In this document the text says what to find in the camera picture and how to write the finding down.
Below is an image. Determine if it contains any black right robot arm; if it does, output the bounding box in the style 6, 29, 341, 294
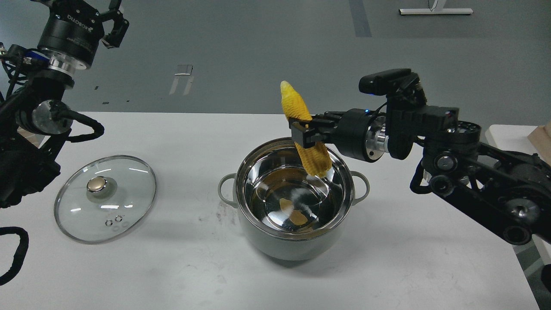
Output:
280, 74, 550, 245

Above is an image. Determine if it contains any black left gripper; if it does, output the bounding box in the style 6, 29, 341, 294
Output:
37, 0, 130, 69

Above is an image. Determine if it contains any white side table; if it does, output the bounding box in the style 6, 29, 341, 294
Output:
486, 124, 551, 267

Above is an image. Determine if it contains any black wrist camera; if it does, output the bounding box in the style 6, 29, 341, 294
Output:
358, 68, 420, 96

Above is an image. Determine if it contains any glass lid with gold knob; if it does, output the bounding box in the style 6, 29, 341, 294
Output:
54, 155, 157, 245

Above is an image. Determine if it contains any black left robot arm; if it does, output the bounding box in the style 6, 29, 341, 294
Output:
0, 0, 129, 209

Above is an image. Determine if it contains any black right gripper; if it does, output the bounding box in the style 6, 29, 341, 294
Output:
291, 108, 379, 163

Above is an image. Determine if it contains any grey steel cooking pot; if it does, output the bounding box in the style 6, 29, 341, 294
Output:
218, 137, 370, 261

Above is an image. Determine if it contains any yellow corn cob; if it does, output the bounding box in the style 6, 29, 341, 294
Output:
280, 81, 332, 178

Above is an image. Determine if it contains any white stand base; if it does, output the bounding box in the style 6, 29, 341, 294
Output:
398, 0, 474, 16

